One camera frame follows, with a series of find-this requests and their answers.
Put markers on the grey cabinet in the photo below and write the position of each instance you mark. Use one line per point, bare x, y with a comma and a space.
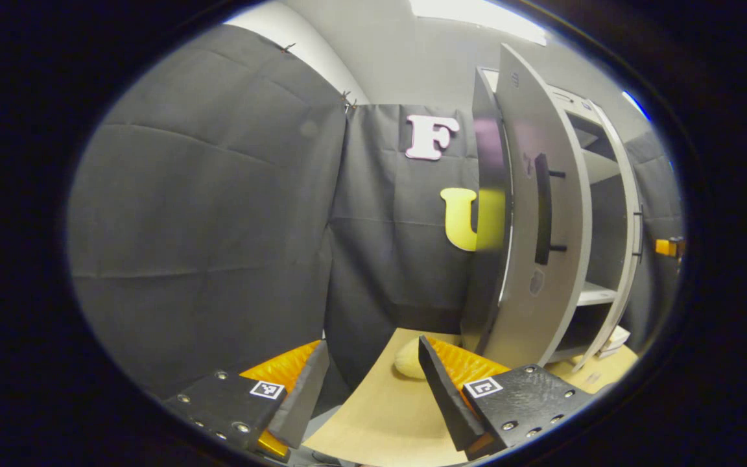
485, 272

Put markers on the grey cabinet door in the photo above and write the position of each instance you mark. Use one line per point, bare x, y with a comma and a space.
519, 331
628, 279

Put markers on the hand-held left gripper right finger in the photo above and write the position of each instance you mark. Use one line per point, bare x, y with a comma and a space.
448, 402

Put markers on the black backdrop cloth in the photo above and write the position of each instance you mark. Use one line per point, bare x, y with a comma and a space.
655, 194
218, 227

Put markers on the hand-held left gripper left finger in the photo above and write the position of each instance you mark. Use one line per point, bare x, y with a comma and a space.
302, 402

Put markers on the pale yellow round object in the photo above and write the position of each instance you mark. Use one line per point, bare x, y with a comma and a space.
407, 360

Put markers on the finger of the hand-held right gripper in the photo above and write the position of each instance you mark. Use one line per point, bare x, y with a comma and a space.
666, 247

